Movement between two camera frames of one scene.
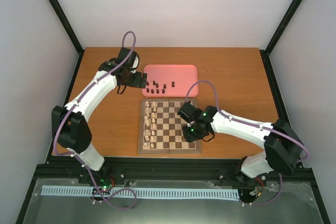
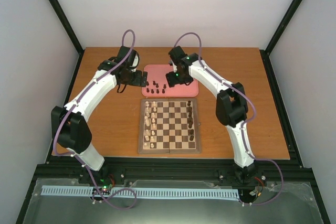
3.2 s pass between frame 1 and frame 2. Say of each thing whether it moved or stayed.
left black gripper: stayed
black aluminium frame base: stayed
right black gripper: moved
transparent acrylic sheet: stayed
